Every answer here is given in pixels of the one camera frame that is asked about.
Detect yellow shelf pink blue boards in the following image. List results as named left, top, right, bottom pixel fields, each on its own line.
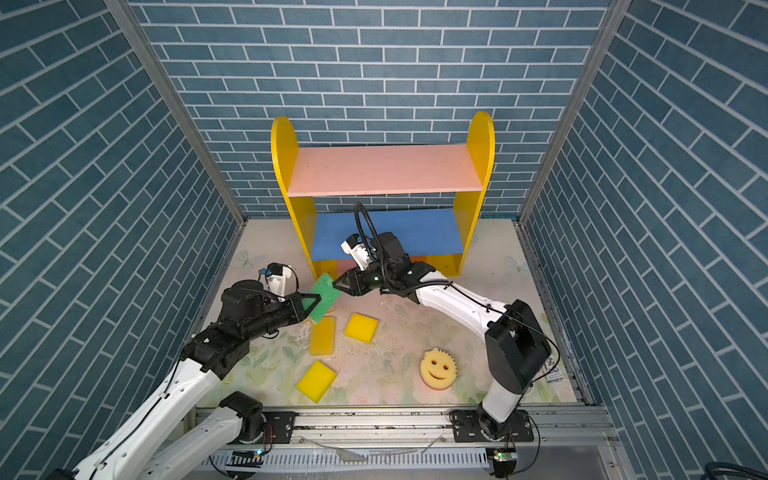
left=270, top=112, right=496, bottom=278

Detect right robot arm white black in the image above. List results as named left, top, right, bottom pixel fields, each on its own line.
left=333, top=202, right=556, bottom=440

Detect yellow sponge rectangle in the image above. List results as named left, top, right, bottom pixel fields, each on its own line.
left=308, top=317, right=336, bottom=357

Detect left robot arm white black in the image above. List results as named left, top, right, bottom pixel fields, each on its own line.
left=48, top=263, right=336, bottom=479

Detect toothpaste box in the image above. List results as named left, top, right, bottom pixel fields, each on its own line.
left=540, top=356, right=565, bottom=383

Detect bright yellow sponge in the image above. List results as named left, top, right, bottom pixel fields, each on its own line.
left=344, top=313, right=378, bottom=344
left=296, top=361, right=337, bottom=403

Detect smiley face round sponge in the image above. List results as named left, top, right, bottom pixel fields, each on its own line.
left=420, top=348, right=458, bottom=390

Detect aluminium front rail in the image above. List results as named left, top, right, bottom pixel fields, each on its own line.
left=181, top=405, right=632, bottom=479

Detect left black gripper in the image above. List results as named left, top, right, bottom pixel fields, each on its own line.
left=242, top=292, right=323, bottom=343

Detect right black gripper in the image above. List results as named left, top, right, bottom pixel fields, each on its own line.
left=332, top=263, right=397, bottom=295

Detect green sponge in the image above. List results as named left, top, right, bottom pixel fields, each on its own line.
left=302, top=273, right=341, bottom=323

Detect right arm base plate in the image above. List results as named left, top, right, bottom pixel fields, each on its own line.
left=448, top=406, right=534, bottom=443

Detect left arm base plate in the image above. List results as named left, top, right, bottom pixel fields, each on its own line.
left=228, top=410, right=296, bottom=447

